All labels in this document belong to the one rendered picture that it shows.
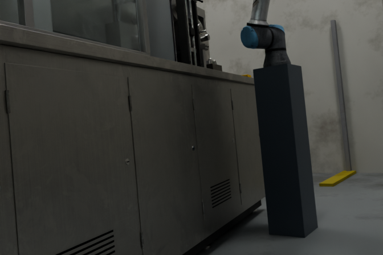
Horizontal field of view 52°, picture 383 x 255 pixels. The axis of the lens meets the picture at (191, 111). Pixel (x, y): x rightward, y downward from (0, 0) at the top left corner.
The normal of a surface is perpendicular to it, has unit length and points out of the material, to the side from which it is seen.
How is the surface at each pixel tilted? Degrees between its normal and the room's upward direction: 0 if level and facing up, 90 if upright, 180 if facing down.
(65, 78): 90
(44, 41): 90
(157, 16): 90
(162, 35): 90
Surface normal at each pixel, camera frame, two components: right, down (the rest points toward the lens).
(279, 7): -0.59, 0.03
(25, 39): 0.88, -0.10
